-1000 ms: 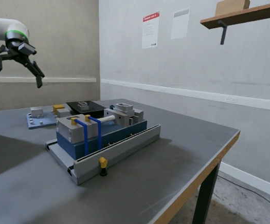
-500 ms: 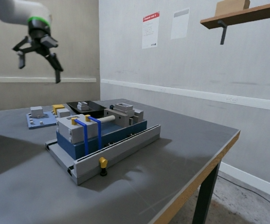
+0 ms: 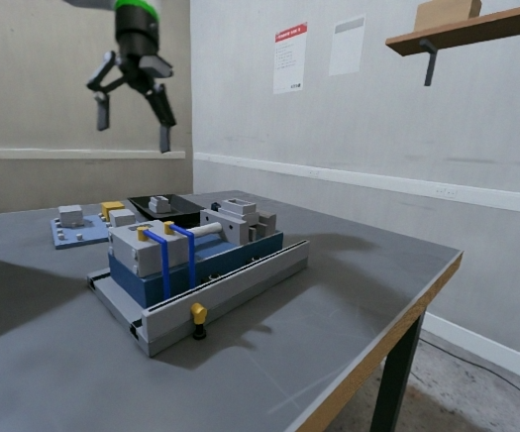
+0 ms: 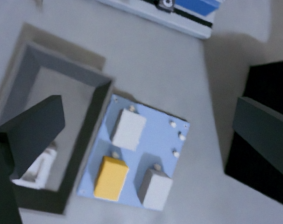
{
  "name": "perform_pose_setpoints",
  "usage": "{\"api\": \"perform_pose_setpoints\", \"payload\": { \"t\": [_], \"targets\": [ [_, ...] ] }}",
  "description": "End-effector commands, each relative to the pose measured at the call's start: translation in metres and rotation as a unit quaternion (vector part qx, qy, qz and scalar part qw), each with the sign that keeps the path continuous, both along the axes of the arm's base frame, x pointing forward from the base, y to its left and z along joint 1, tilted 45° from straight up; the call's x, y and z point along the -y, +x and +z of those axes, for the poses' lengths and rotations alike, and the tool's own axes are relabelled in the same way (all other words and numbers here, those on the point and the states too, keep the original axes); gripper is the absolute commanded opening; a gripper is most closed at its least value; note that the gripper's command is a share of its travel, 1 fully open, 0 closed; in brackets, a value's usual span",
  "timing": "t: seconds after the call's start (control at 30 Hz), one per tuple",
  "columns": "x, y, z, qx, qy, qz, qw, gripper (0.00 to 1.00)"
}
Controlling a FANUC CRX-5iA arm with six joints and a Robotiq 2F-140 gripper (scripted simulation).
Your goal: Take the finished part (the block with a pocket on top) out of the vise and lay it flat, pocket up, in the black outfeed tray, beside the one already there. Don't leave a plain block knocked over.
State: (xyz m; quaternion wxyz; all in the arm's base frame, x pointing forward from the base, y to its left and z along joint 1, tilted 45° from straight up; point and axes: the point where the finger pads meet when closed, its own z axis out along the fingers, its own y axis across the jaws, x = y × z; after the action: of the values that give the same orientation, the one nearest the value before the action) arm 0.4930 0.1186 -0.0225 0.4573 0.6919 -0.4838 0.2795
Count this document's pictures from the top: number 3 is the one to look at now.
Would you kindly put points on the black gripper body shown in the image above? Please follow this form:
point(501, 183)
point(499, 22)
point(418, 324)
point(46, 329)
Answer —
point(133, 45)

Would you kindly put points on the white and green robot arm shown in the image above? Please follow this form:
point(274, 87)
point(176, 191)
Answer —
point(143, 16)

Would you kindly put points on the yellow rectangular block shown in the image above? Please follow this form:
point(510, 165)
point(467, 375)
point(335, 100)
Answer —
point(108, 206)

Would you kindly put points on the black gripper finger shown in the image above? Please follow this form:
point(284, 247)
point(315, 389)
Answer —
point(102, 93)
point(162, 105)

